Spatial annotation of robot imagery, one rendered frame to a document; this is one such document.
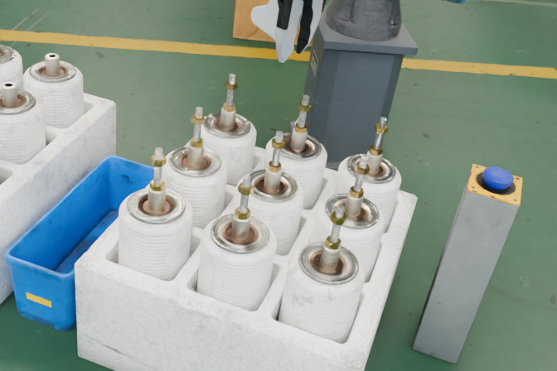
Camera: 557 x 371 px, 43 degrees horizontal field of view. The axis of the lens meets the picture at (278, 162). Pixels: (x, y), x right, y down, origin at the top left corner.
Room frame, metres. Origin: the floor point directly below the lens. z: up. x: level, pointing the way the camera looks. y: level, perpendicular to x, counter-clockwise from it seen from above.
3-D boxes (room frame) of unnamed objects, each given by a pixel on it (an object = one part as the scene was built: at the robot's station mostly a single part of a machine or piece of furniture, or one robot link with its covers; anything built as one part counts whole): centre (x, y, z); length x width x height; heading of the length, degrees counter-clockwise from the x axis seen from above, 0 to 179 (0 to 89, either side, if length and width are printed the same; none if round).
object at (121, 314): (0.81, 0.00, 0.09); 0.39 x 0.39 x 0.18; 75
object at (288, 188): (0.81, 0.00, 0.25); 0.08 x 0.08 x 0.01
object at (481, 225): (0.81, -0.30, 0.16); 0.07 x 0.07 x 0.31; 75
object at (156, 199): (0.72, 0.15, 0.26); 0.02 x 0.02 x 0.03
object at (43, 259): (0.86, 0.28, 0.06); 0.30 x 0.11 x 0.12; 166
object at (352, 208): (0.78, -0.11, 0.26); 0.02 x 0.02 x 0.03
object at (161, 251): (0.72, 0.15, 0.16); 0.10 x 0.10 x 0.18
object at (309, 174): (0.92, -0.03, 0.16); 0.10 x 0.10 x 0.18
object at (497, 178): (0.81, -0.30, 0.32); 0.04 x 0.04 x 0.02
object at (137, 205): (0.72, 0.15, 0.25); 0.08 x 0.08 x 0.01
